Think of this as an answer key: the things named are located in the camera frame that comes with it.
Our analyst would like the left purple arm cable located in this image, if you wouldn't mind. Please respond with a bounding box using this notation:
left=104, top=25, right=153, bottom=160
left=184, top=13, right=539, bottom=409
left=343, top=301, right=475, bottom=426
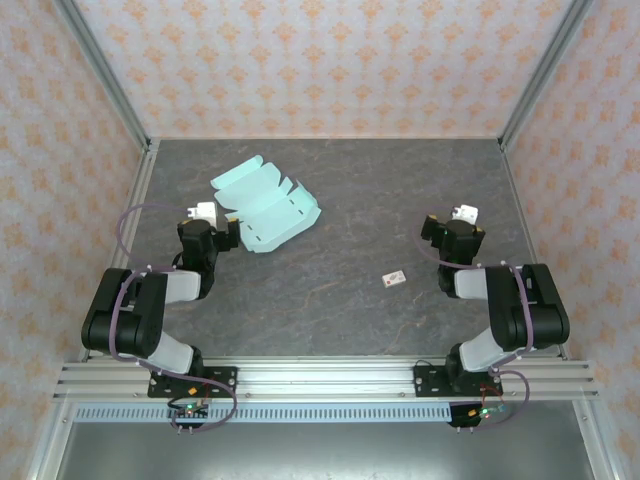
left=108, top=202, right=238, bottom=435

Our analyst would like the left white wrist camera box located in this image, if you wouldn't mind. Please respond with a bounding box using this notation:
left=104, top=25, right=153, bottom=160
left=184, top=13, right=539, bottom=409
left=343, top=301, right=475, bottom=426
left=187, top=201, right=220, bottom=228

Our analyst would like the small lit circuit board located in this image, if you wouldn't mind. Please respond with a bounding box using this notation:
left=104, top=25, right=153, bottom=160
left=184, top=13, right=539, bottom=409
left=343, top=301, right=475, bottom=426
left=168, top=402, right=211, bottom=422
left=466, top=403, right=510, bottom=422

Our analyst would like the long aluminium mounting rail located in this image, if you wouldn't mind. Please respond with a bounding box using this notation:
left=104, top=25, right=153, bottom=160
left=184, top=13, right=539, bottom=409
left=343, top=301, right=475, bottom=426
left=53, top=356, right=599, bottom=402

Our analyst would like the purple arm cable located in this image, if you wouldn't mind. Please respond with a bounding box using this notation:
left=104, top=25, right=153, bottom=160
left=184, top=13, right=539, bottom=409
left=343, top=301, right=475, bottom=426
left=413, top=203, right=532, bottom=432
left=108, top=202, right=238, bottom=435

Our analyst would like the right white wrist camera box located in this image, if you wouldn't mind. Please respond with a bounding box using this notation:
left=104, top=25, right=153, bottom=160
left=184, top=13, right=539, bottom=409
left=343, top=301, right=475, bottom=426
left=451, top=203, right=480, bottom=225

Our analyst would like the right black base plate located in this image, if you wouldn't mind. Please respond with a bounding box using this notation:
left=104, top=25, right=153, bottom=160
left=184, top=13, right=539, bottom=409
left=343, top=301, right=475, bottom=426
left=413, top=363, right=502, bottom=399

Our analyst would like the tall aluminium frame post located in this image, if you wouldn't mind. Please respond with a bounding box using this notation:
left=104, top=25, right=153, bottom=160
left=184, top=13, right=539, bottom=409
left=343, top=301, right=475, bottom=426
left=496, top=0, right=594, bottom=152
left=52, top=0, right=154, bottom=152

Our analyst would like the short aluminium frame post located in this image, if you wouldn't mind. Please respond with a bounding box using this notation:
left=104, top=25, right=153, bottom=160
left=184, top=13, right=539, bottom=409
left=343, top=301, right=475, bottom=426
left=571, top=399, right=622, bottom=480
left=25, top=399, right=77, bottom=480

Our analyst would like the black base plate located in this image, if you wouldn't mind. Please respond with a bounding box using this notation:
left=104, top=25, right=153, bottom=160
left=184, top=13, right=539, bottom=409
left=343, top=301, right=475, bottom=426
left=413, top=363, right=502, bottom=399
left=146, top=365, right=239, bottom=399

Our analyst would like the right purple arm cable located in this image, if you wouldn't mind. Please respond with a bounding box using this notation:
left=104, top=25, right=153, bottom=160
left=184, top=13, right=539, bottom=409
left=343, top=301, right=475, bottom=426
left=413, top=203, right=532, bottom=432

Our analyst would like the teal paper box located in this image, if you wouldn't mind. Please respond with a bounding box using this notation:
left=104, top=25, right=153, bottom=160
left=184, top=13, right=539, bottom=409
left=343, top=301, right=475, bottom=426
left=209, top=155, right=322, bottom=255

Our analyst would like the aluminium table side rail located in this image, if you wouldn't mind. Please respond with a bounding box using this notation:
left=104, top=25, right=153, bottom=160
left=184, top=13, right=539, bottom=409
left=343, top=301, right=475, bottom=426
left=78, top=139, right=162, bottom=362
left=498, top=141, right=570, bottom=361

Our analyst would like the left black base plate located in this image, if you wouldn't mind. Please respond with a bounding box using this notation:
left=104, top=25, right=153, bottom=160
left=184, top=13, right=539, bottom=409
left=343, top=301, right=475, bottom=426
left=146, top=365, right=239, bottom=399

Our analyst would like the grey metal sheet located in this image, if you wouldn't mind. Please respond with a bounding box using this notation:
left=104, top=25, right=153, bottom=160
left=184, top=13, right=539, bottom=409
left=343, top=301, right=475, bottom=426
left=53, top=422, right=597, bottom=480

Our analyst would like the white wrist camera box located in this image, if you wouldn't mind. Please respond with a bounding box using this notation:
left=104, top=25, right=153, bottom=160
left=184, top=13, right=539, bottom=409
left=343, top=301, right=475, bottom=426
left=187, top=201, right=220, bottom=228
left=451, top=203, right=480, bottom=225

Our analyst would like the grey slotted cable duct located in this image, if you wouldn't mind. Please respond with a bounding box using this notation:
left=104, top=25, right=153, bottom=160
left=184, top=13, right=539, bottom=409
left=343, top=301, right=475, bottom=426
left=73, top=404, right=512, bottom=425

